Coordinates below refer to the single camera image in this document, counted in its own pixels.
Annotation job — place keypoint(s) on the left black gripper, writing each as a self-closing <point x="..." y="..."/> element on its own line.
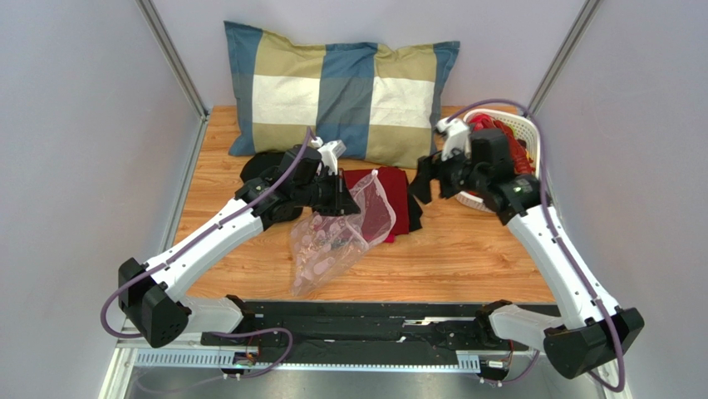
<point x="342" y="202"/>

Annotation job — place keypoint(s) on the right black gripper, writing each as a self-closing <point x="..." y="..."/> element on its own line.
<point x="440" y="172"/>

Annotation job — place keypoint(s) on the clear zip top bag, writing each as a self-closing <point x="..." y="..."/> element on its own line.
<point x="324" y="247"/>

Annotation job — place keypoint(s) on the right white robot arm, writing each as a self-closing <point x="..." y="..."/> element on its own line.
<point x="592" y="329"/>

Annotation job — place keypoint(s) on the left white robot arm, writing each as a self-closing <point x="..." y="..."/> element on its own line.
<point x="153" y="294"/>

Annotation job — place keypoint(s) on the black folded cloth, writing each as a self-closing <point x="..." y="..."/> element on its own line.
<point x="415" y="212"/>

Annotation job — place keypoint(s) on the dark red folded cloth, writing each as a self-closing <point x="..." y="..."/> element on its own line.
<point x="390" y="199"/>

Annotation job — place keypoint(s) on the black cap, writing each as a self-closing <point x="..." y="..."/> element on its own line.
<point x="270" y="165"/>

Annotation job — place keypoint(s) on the blue beige checked pillow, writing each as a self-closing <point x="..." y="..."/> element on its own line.
<point x="381" y="103"/>

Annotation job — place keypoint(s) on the white plastic basket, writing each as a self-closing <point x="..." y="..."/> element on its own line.
<point x="522" y="135"/>

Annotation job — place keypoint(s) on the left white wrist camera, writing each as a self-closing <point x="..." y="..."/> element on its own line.
<point x="330" y="152"/>

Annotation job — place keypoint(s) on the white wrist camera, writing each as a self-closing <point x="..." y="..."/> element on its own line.
<point x="456" y="138"/>
<point x="330" y="152"/>

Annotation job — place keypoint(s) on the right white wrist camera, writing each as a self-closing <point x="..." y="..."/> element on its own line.
<point x="456" y="138"/>

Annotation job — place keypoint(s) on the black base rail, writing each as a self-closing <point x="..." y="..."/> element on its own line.
<point x="363" y="334"/>

